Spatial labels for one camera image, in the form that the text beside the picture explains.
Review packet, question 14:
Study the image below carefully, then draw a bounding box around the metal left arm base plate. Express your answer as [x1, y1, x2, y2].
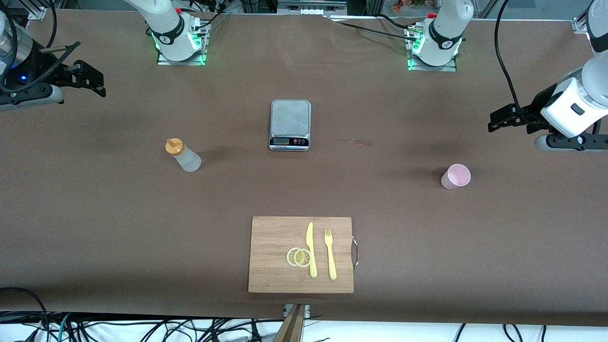
[408, 28, 457, 72]

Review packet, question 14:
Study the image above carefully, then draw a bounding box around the pink plastic cup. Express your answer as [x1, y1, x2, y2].
[441, 163, 472, 190]

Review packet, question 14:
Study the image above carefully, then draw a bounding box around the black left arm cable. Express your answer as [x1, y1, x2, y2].
[494, 0, 540, 129]

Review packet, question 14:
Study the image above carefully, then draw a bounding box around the aluminium frame rail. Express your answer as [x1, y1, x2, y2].
[571, 0, 608, 35]
[26, 0, 65, 20]

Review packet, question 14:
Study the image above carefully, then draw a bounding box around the yellow plastic knife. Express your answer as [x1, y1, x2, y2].
[306, 222, 317, 278]

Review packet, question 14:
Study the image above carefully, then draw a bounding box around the black table cable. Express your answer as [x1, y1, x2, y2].
[328, 14, 421, 43]

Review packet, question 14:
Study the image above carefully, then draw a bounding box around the metal table bracket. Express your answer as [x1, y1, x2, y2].
[283, 304, 311, 319]

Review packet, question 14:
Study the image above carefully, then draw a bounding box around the translucent orange-capped sauce bottle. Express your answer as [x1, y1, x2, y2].
[165, 138, 202, 172]

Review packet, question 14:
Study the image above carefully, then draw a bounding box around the black base cable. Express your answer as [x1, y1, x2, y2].
[188, 0, 233, 34]

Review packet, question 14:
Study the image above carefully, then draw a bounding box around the yellow plastic fork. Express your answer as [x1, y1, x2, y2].
[324, 228, 337, 280]

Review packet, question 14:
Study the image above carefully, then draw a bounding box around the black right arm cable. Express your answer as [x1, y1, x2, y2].
[0, 0, 81, 93]

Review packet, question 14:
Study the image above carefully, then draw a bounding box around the silver digital kitchen scale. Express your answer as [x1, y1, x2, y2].
[269, 99, 312, 152]

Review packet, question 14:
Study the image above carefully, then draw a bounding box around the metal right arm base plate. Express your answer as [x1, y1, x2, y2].
[157, 19, 209, 66]

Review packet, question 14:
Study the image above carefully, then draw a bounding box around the teal floor cable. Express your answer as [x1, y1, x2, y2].
[56, 313, 72, 342]

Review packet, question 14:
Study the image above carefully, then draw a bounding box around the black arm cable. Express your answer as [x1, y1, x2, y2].
[0, 0, 81, 93]
[494, 0, 540, 129]

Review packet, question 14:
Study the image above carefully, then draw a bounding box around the wooden cutting board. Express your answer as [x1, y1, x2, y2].
[248, 216, 359, 294]

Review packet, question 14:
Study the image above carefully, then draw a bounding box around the wooden post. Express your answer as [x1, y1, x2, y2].
[272, 304, 307, 342]

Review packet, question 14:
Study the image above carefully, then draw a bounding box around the white power strip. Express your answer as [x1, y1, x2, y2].
[278, 0, 348, 16]

